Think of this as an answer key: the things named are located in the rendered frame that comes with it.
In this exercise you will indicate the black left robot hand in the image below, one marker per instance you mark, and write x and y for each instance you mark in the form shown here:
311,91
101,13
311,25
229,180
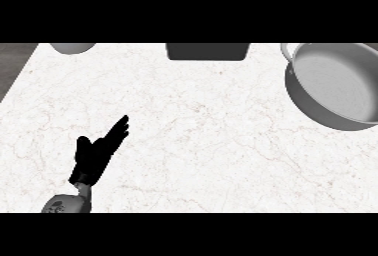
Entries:
97,156

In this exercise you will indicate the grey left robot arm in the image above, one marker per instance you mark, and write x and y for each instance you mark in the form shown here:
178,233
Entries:
71,202

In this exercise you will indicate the dark grey tray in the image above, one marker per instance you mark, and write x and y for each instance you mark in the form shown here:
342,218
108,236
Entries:
207,51

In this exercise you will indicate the grey metal pot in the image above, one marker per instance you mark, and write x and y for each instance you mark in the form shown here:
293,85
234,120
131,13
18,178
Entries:
334,86

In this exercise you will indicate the pale grey bowl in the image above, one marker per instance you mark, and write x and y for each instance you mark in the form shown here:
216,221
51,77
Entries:
73,47

